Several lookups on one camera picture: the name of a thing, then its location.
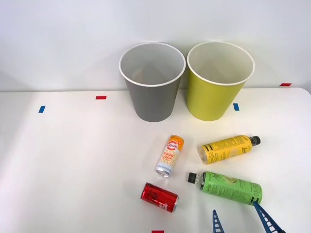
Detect yellow label plastic bottle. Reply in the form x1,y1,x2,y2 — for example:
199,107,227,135
197,134,261,166

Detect red drink can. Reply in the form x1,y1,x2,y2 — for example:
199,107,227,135
140,182,180,214

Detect orange and white drink can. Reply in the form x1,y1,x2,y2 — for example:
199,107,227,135
155,134,185,178

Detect yellow-green plastic waste bin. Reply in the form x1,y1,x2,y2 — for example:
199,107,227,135
186,41,256,122

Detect grey plastic waste bin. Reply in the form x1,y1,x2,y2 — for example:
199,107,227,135
119,42,187,123

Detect green label plastic bottle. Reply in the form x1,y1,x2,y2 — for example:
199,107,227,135
186,170,263,206

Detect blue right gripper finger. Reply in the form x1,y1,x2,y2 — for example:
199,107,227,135
212,209,225,233
252,200,287,233

